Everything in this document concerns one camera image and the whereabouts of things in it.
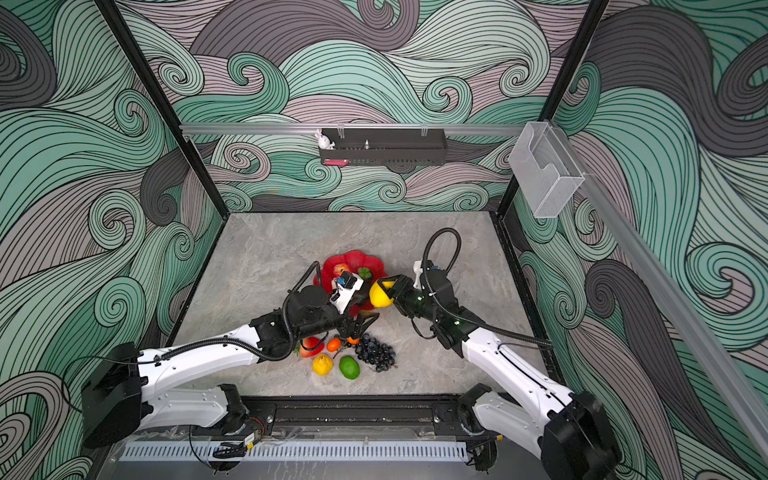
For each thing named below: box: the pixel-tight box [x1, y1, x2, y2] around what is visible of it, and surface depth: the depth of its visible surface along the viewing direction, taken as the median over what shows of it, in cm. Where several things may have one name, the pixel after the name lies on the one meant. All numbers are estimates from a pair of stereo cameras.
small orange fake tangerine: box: [327, 337, 341, 352], surface depth 84 cm
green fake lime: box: [338, 355, 361, 380], surface depth 81 cm
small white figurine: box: [314, 128, 335, 150], surface depth 87 cm
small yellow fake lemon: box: [312, 354, 333, 376], surface depth 80 cm
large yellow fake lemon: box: [369, 281, 395, 308], surface depth 76 cm
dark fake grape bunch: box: [355, 333, 396, 372], surface depth 83 cm
